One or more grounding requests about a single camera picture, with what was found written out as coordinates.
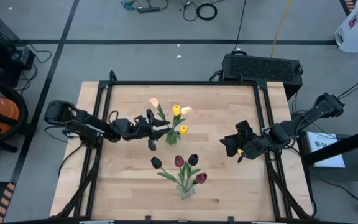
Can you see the black aluminium table frame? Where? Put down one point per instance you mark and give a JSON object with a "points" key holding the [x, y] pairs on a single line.
{"points": [[179, 82]]}

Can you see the cream artificial tulip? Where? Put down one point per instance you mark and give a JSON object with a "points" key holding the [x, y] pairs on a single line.
{"points": [[186, 110]]}

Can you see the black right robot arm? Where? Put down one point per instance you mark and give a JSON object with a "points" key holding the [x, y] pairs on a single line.
{"points": [[306, 119]]}

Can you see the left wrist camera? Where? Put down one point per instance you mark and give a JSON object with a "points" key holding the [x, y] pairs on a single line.
{"points": [[140, 122]]}

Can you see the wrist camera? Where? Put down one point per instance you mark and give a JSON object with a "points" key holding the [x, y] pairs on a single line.
{"points": [[140, 122], [244, 128]]}

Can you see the white paper sign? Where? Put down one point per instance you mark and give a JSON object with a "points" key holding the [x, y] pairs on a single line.
{"points": [[322, 143]]}

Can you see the black power strip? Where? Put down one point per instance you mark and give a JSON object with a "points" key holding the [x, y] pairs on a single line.
{"points": [[148, 9]]}

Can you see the black computer case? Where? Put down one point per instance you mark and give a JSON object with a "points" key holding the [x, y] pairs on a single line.
{"points": [[259, 68]]}

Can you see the green stem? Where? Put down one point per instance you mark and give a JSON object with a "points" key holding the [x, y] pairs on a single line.
{"points": [[156, 162]]}

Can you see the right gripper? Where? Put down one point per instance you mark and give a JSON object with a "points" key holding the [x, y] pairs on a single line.
{"points": [[253, 147]]}

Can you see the yellow artificial tulip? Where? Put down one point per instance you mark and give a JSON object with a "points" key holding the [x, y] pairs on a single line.
{"points": [[176, 109], [184, 129]]}

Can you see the dark red artificial tulip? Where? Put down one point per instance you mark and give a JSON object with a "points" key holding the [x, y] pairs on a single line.
{"points": [[179, 161], [201, 178]]}

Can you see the green glass vase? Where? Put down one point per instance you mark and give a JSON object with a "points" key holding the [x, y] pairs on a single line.
{"points": [[172, 138]]}

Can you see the flower stems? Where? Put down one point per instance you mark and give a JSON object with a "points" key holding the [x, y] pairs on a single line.
{"points": [[193, 159]]}

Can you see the black stand beam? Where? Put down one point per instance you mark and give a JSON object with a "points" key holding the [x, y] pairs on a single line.
{"points": [[353, 141]]}

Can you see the orange vacuum cleaner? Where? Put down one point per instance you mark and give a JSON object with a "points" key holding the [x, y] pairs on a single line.
{"points": [[2, 109]]}

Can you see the clear cut-glass vase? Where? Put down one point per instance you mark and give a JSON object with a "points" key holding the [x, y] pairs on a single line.
{"points": [[185, 192]]}

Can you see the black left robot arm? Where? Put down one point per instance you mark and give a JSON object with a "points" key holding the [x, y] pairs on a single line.
{"points": [[73, 119]]}

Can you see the peach artificial tulip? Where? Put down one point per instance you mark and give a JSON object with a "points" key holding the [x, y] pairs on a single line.
{"points": [[154, 102]]}

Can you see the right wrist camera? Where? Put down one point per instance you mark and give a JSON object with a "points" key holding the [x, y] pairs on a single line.
{"points": [[244, 128]]}

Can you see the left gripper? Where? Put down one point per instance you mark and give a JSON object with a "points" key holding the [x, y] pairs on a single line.
{"points": [[127, 130]]}

